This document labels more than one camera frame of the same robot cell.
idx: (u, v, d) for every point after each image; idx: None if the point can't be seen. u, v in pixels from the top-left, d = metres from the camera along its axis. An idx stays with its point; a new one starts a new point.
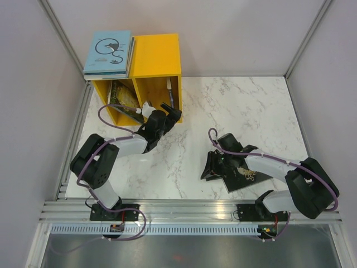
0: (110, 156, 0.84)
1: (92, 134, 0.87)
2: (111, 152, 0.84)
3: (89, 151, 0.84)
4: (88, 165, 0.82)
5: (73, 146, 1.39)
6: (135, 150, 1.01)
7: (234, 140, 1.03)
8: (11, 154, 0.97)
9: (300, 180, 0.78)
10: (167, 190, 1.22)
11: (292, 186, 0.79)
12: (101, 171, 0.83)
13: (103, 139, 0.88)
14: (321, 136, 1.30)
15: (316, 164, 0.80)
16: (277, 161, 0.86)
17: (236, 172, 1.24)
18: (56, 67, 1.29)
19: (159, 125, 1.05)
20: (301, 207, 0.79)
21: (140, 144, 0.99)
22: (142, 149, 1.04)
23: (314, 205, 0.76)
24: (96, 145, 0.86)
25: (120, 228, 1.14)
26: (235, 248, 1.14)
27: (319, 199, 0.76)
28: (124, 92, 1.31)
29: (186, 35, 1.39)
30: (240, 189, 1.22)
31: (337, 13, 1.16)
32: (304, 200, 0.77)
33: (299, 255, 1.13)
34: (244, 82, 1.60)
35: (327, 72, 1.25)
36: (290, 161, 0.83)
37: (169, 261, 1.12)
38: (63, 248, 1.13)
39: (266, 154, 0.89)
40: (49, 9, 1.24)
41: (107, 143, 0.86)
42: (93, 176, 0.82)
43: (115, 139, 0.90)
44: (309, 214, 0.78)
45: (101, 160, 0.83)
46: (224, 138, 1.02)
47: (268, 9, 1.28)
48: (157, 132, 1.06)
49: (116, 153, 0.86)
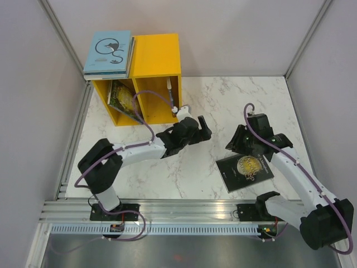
0: (112, 167, 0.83)
1: (101, 138, 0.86)
2: (114, 163, 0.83)
3: (95, 154, 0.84)
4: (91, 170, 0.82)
5: (73, 147, 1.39)
6: (150, 156, 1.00)
7: (266, 124, 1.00)
8: (11, 153, 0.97)
9: (326, 219, 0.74)
10: (167, 190, 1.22)
11: (314, 220, 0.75)
12: (101, 180, 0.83)
13: (111, 146, 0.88)
14: (321, 135, 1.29)
15: (350, 211, 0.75)
16: (310, 185, 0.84)
17: (236, 171, 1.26)
18: (56, 67, 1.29)
19: (187, 134, 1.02)
20: (308, 235, 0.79)
21: (157, 152, 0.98)
22: (160, 155, 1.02)
23: (323, 242, 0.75)
24: (103, 151, 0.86)
25: (120, 228, 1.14)
26: (235, 248, 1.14)
27: (331, 237, 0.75)
28: (124, 91, 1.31)
29: (186, 35, 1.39)
30: (239, 189, 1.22)
31: (337, 13, 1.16)
32: (316, 234, 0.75)
33: (299, 255, 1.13)
34: (244, 81, 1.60)
35: (327, 71, 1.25)
36: (325, 195, 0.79)
37: (169, 261, 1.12)
38: (64, 248, 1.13)
39: (300, 166, 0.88)
40: (49, 9, 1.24)
41: (114, 153, 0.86)
42: (93, 181, 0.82)
43: (124, 148, 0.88)
44: (313, 244, 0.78)
45: (104, 169, 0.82)
46: (257, 120, 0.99)
47: (268, 9, 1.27)
48: (182, 139, 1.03)
49: (120, 166, 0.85)
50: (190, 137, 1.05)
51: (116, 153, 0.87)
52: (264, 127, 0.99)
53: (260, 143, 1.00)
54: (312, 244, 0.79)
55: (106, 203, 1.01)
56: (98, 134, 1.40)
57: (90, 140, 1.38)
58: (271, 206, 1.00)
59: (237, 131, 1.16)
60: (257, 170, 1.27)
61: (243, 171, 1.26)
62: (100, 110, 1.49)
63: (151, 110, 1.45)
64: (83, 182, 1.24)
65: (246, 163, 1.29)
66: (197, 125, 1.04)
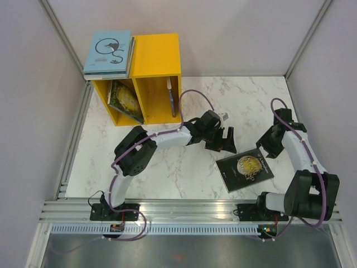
0: (148, 152, 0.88)
1: (136, 125, 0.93)
2: (150, 147, 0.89)
3: (132, 139, 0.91)
4: (129, 153, 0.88)
5: (73, 147, 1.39)
6: (176, 143, 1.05)
7: (289, 114, 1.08)
8: (11, 154, 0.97)
9: (308, 182, 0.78)
10: (167, 190, 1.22)
11: (295, 180, 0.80)
12: (137, 163, 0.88)
13: (145, 133, 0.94)
14: (321, 135, 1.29)
15: (333, 187, 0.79)
16: (305, 156, 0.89)
17: (236, 172, 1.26)
18: (57, 67, 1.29)
19: (210, 125, 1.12)
20: (287, 200, 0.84)
21: (182, 138, 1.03)
22: (185, 142, 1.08)
23: (298, 207, 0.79)
24: (138, 137, 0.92)
25: (120, 228, 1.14)
26: (235, 248, 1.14)
27: (305, 206, 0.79)
28: (124, 91, 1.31)
29: (186, 35, 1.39)
30: (239, 189, 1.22)
31: (337, 13, 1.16)
32: (294, 197, 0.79)
33: (298, 255, 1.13)
34: (244, 81, 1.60)
35: (327, 72, 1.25)
36: (316, 164, 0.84)
37: (169, 261, 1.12)
38: (64, 248, 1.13)
39: (304, 142, 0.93)
40: (49, 9, 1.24)
41: (148, 139, 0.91)
42: (129, 164, 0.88)
43: (156, 134, 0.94)
44: (288, 210, 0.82)
45: (139, 152, 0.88)
46: (280, 110, 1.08)
47: (268, 9, 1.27)
48: (205, 129, 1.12)
49: (154, 151, 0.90)
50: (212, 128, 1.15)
51: (150, 138, 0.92)
52: (285, 118, 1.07)
53: (278, 124, 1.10)
54: (288, 210, 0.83)
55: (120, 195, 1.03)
56: (98, 134, 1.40)
57: (90, 140, 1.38)
58: (273, 205, 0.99)
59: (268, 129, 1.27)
60: (257, 170, 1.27)
61: (243, 171, 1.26)
62: (100, 110, 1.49)
63: (151, 109, 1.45)
64: (83, 182, 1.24)
65: (247, 163, 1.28)
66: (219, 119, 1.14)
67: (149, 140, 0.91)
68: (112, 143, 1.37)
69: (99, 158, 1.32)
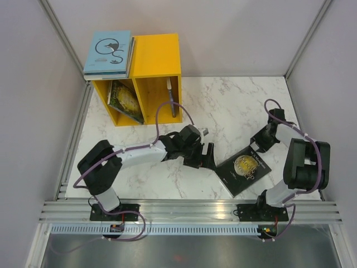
0: (111, 170, 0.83)
1: (102, 140, 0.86)
2: (114, 166, 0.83)
3: (95, 156, 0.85)
4: (92, 171, 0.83)
5: (73, 147, 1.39)
6: (150, 158, 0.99)
7: (281, 115, 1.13)
8: (11, 153, 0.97)
9: (302, 147, 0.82)
10: (167, 190, 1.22)
11: (290, 147, 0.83)
12: (100, 181, 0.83)
13: (111, 148, 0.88)
14: (321, 136, 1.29)
15: (326, 152, 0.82)
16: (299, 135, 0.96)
17: (235, 175, 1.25)
18: (57, 67, 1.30)
19: (188, 141, 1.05)
20: (285, 171, 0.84)
21: (157, 154, 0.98)
22: (160, 158, 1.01)
23: (297, 173, 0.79)
24: (103, 153, 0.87)
25: (120, 228, 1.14)
26: (235, 248, 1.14)
27: (304, 172, 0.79)
28: (124, 91, 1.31)
29: (186, 35, 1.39)
30: (240, 190, 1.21)
31: (337, 13, 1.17)
32: (292, 164, 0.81)
33: (299, 255, 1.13)
34: (244, 81, 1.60)
35: (327, 72, 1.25)
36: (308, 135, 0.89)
37: (169, 261, 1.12)
38: (63, 248, 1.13)
39: (295, 128, 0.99)
40: (49, 10, 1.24)
41: (113, 155, 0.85)
42: (91, 183, 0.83)
43: (124, 150, 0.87)
44: (287, 180, 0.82)
45: (102, 170, 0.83)
46: (275, 109, 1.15)
47: (268, 9, 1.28)
48: (184, 145, 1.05)
49: (119, 168, 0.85)
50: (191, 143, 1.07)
51: (116, 154, 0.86)
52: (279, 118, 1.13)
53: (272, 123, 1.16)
54: (286, 180, 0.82)
55: (106, 202, 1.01)
56: (98, 134, 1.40)
57: (90, 140, 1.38)
58: (274, 200, 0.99)
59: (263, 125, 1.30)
60: (255, 167, 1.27)
61: (241, 172, 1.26)
62: (100, 110, 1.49)
63: (151, 110, 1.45)
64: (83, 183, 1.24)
65: (245, 163, 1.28)
66: (199, 134, 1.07)
67: (114, 157, 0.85)
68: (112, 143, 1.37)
69: None
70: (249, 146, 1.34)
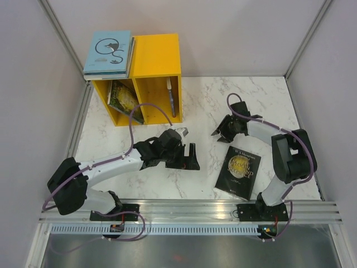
0: (78, 189, 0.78)
1: (67, 158, 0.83)
2: (80, 185, 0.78)
3: (62, 175, 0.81)
4: (58, 191, 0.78)
5: (73, 147, 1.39)
6: (128, 168, 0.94)
7: (245, 108, 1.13)
8: (11, 153, 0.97)
9: (284, 143, 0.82)
10: (167, 190, 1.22)
11: (274, 146, 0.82)
12: (67, 201, 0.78)
13: (77, 166, 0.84)
14: (321, 136, 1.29)
15: (305, 139, 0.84)
16: (271, 128, 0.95)
17: (236, 179, 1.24)
18: (56, 67, 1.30)
19: (168, 147, 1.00)
20: (278, 170, 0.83)
21: (131, 164, 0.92)
22: (137, 166, 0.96)
23: (289, 167, 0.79)
24: (68, 172, 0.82)
25: (120, 228, 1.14)
26: (235, 248, 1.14)
27: (295, 164, 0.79)
28: (124, 92, 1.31)
29: (186, 35, 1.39)
30: (241, 190, 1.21)
31: (337, 13, 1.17)
32: (281, 160, 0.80)
33: (299, 255, 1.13)
34: (243, 81, 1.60)
35: (327, 72, 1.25)
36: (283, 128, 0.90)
37: (169, 261, 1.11)
38: (63, 249, 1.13)
39: (265, 121, 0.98)
40: (49, 10, 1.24)
41: (80, 173, 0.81)
42: (59, 202, 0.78)
43: (90, 167, 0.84)
44: (283, 176, 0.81)
45: (69, 190, 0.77)
46: (237, 104, 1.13)
47: (267, 9, 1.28)
48: (164, 151, 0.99)
49: (86, 186, 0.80)
50: (172, 149, 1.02)
51: (83, 172, 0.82)
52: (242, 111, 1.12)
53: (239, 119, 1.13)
54: (283, 177, 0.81)
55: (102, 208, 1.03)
56: (97, 134, 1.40)
57: (90, 140, 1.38)
58: (273, 199, 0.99)
59: (224, 117, 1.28)
60: (247, 163, 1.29)
61: (240, 174, 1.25)
62: (100, 110, 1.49)
63: (151, 110, 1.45)
64: None
65: (240, 163, 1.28)
66: (179, 139, 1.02)
67: (80, 175, 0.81)
68: (112, 143, 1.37)
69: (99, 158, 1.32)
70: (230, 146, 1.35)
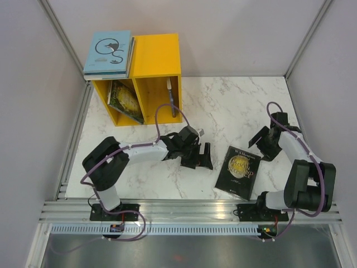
0: (119, 164, 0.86)
1: (108, 137, 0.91)
2: (122, 159, 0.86)
3: (102, 152, 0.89)
4: (97, 168, 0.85)
5: (73, 147, 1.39)
6: (152, 156, 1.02)
7: (285, 118, 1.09)
8: (10, 153, 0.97)
9: (305, 171, 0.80)
10: (167, 190, 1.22)
11: (294, 170, 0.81)
12: (107, 176, 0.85)
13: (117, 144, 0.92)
14: (321, 135, 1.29)
15: (331, 176, 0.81)
16: (302, 149, 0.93)
17: (236, 179, 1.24)
18: (56, 67, 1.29)
19: (187, 141, 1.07)
20: (287, 192, 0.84)
21: (159, 152, 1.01)
22: (161, 157, 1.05)
23: (298, 197, 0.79)
24: (109, 149, 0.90)
25: (120, 228, 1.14)
26: (235, 248, 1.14)
27: (305, 196, 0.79)
28: (124, 92, 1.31)
29: (186, 35, 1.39)
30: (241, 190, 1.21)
31: (337, 13, 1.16)
32: (293, 187, 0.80)
33: (299, 255, 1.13)
34: (244, 81, 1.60)
35: (327, 72, 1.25)
36: (312, 155, 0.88)
37: (169, 261, 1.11)
38: (63, 249, 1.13)
39: (299, 139, 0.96)
40: (49, 10, 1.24)
41: (120, 151, 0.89)
42: (99, 178, 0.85)
43: (129, 147, 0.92)
44: (287, 201, 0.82)
45: (111, 164, 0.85)
46: (277, 114, 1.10)
47: (267, 9, 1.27)
48: (183, 145, 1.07)
49: (127, 162, 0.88)
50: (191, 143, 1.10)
51: (122, 151, 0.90)
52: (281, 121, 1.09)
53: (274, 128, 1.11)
54: (287, 201, 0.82)
55: (107, 201, 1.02)
56: (98, 134, 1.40)
57: (90, 140, 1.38)
58: (273, 200, 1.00)
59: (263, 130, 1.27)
60: (247, 163, 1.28)
61: (240, 175, 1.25)
62: (100, 110, 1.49)
63: (151, 110, 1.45)
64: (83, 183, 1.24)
65: (240, 163, 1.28)
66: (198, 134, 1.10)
67: (120, 152, 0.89)
68: None
69: None
70: (230, 147, 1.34)
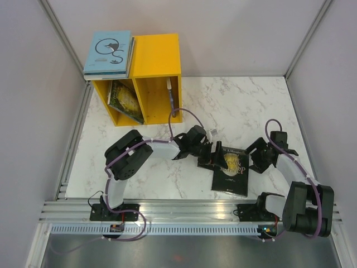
0: (143, 155, 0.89)
1: (133, 129, 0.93)
2: (146, 152, 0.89)
3: (126, 143, 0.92)
4: (119, 159, 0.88)
5: (73, 147, 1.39)
6: (166, 153, 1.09)
7: (284, 139, 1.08)
8: (10, 153, 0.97)
9: (303, 194, 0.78)
10: (167, 190, 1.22)
11: (292, 193, 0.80)
12: (130, 167, 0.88)
13: (141, 137, 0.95)
14: (321, 135, 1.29)
15: (329, 200, 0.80)
16: (300, 172, 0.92)
17: (231, 178, 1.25)
18: (56, 67, 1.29)
19: (194, 141, 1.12)
20: (285, 215, 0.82)
21: (172, 151, 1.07)
22: (173, 156, 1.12)
23: (297, 221, 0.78)
24: (133, 142, 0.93)
25: (120, 228, 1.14)
26: (235, 248, 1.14)
27: (304, 219, 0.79)
28: (124, 92, 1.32)
29: (186, 35, 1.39)
30: (241, 190, 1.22)
31: (337, 13, 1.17)
32: (292, 211, 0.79)
33: (299, 255, 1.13)
34: (244, 81, 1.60)
35: (327, 72, 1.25)
36: (309, 177, 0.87)
37: (169, 261, 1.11)
38: (63, 249, 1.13)
39: (297, 162, 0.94)
40: (49, 9, 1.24)
41: (144, 143, 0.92)
42: (121, 169, 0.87)
43: (152, 140, 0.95)
44: (286, 225, 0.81)
45: (136, 155, 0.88)
46: (276, 134, 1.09)
47: (268, 9, 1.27)
48: (192, 144, 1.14)
49: (150, 154, 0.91)
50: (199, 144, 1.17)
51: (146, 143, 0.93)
52: (280, 141, 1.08)
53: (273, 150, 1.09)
54: (286, 225, 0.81)
55: (112, 199, 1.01)
56: (98, 134, 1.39)
57: (90, 140, 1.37)
58: (272, 202, 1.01)
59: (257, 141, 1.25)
60: (236, 159, 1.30)
61: (234, 172, 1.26)
62: (100, 110, 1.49)
63: (151, 110, 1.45)
64: (83, 183, 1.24)
65: (231, 161, 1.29)
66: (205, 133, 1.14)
67: (144, 144, 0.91)
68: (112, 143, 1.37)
69: (99, 158, 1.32)
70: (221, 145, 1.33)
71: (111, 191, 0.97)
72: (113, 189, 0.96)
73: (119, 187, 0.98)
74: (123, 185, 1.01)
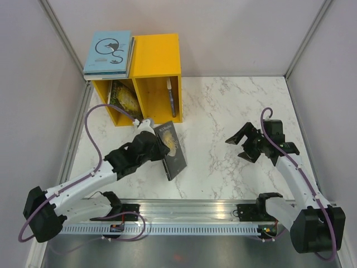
0: (47, 218, 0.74)
1: (30, 190, 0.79)
2: (48, 215, 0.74)
3: (31, 207, 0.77)
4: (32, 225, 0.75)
5: (73, 146, 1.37)
6: (102, 185, 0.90)
7: (280, 130, 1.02)
8: (11, 153, 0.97)
9: (315, 224, 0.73)
10: (167, 190, 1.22)
11: (302, 221, 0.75)
12: (43, 232, 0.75)
13: (44, 194, 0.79)
14: (322, 135, 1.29)
15: (340, 220, 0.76)
16: (306, 189, 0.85)
17: (174, 157, 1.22)
18: (56, 67, 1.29)
19: (145, 151, 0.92)
20: (295, 236, 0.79)
21: (106, 180, 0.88)
22: (113, 180, 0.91)
23: (308, 247, 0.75)
24: (38, 201, 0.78)
25: (120, 228, 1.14)
26: (235, 248, 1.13)
27: (317, 244, 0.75)
28: (124, 92, 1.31)
29: (186, 35, 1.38)
30: (183, 161, 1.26)
31: (337, 13, 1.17)
32: (303, 239, 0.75)
33: (299, 255, 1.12)
34: (244, 81, 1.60)
35: (327, 71, 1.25)
36: (319, 199, 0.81)
37: (169, 261, 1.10)
38: (63, 249, 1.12)
39: (300, 171, 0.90)
40: (50, 10, 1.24)
41: (47, 202, 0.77)
42: (37, 234, 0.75)
43: (57, 194, 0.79)
44: (298, 248, 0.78)
45: (38, 223, 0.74)
46: (272, 124, 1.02)
47: (267, 9, 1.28)
48: (139, 157, 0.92)
49: (55, 214, 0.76)
50: (150, 151, 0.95)
51: (50, 201, 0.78)
52: (276, 133, 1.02)
53: (270, 147, 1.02)
54: (298, 248, 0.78)
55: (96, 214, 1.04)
56: (98, 134, 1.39)
57: (90, 140, 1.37)
58: (273, 210, 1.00)
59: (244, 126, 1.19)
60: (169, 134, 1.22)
61: (174, 149, 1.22)
62: (100, 110, 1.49)
63: (151, 109, 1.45)
64: None
65: (168, 140, 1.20)
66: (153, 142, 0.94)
67: (48, 204, 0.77)
68: (112, 143, 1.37)
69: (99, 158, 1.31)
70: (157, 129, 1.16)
71: (83, 217, 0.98)
72: (82, 215, 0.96)
73: (85, 211, 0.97)
74: (91, 206, 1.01)
